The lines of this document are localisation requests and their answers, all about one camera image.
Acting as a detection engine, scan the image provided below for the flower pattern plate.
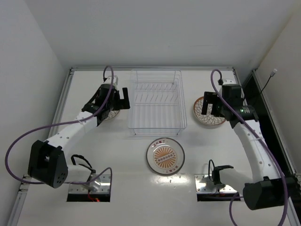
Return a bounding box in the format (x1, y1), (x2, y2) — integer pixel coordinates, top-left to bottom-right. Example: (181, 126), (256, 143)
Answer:
(193, 97), (226, 126)
(104, 110), (120, 121)

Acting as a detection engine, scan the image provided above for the glass plate orange sunburst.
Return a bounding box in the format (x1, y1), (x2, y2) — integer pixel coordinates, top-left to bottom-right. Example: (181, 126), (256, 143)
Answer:
(146, 137), (185, 177)

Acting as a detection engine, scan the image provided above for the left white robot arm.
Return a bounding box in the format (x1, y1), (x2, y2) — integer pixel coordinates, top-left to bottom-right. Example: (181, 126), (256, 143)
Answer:
(28, 75), (130, 188)

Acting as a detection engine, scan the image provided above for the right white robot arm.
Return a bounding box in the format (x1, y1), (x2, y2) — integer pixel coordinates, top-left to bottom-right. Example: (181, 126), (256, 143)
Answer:
(204, 79), (295, 210)

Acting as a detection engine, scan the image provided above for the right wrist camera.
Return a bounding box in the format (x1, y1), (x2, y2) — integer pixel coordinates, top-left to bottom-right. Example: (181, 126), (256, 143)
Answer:
(218, 79), (237, 86)

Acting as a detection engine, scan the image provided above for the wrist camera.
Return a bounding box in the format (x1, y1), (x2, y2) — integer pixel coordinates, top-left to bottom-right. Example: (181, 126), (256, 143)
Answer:
(218, 79), (237, 86)
(103, 75), (119, 89)

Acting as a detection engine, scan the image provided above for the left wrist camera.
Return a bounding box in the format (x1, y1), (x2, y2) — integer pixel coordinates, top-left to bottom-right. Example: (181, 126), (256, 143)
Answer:
(103, 75), (119, 89)

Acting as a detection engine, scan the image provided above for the white wire dish rack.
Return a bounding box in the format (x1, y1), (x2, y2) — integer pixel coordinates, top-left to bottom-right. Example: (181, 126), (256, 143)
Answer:
(128, 69), (187, 137)

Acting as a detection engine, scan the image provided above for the black cable white plug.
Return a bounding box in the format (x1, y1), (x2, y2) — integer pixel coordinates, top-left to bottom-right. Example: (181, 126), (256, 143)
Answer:
(259, 68), (277, 95)

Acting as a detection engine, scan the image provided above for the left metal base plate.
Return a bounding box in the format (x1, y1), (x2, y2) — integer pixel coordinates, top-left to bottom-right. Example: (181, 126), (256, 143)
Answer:
(69, 174), (111, 194)

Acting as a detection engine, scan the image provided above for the metal base plate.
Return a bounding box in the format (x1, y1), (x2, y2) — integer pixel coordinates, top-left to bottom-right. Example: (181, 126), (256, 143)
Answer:
(194, 174), (237, 194)
(69, 174), (111, 194)

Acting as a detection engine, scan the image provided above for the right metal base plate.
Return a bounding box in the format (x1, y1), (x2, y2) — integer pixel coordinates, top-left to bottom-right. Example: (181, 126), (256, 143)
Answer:
(194, 174), (237, 194)

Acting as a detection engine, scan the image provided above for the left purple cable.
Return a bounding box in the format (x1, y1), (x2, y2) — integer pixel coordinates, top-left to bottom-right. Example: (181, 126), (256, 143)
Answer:
(4, 65), (115, 185)

